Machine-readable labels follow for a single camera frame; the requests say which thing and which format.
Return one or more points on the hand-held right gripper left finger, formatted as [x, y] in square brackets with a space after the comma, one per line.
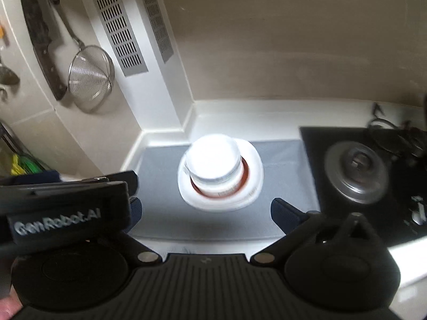
[134, 210]

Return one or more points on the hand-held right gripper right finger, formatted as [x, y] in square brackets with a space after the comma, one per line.
[283, 214]

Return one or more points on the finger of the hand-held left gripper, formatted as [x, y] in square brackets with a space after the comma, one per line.
[128, 180]

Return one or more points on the white floral plate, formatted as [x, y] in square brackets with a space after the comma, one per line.
[253, 180]

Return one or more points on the small teal bowl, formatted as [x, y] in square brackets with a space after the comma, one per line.
[213, 156]

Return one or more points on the grey mat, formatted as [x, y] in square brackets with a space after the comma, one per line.
[160, 173]

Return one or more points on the green and yellow cloth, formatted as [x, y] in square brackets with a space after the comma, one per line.
[26, 166]

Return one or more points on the black gas stove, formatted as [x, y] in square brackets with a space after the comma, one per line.
[320, 146]

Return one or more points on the gas burner with steel tray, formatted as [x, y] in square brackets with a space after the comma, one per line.
[357, 173]

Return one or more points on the black pot support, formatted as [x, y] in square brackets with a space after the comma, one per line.
[393, 133]

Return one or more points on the hanging metal ladle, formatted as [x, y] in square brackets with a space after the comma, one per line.
[8, 76]

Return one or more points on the grey vent grille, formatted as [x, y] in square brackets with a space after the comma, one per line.
[116, 23]
[156, 16]

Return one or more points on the hanging cleaver knife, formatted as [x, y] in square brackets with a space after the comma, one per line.
[43, 46]

